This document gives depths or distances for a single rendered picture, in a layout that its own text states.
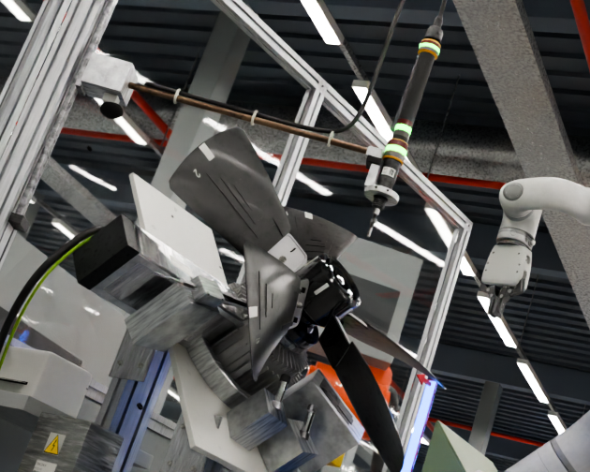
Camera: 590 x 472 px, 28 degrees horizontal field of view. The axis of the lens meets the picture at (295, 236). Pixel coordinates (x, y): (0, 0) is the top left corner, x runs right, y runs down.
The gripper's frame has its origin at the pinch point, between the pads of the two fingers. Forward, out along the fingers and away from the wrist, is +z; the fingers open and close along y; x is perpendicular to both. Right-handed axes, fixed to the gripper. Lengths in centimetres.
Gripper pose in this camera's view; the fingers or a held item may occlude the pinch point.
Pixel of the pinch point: (495, 308)
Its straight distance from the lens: 272.5
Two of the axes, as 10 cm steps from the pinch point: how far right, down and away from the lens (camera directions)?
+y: -7.5, -0.2, 6.6
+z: -3.1, 8.9, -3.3
